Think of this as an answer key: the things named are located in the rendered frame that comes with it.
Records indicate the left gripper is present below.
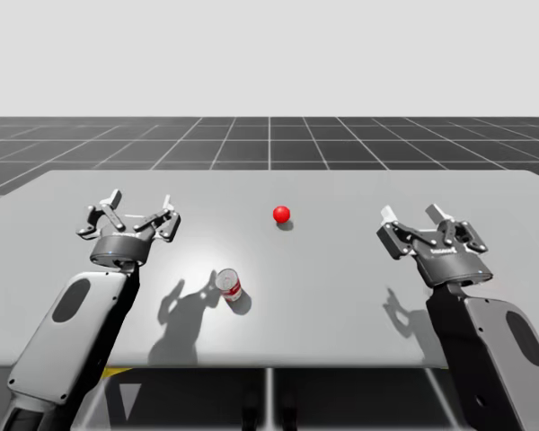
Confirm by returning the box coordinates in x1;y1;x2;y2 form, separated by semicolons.
75;189;181;268

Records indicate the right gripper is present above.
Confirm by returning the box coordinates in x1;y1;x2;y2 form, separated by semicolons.
376;203;494;289

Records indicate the red and white can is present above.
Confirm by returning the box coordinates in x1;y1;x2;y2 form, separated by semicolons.
215;268;243;303

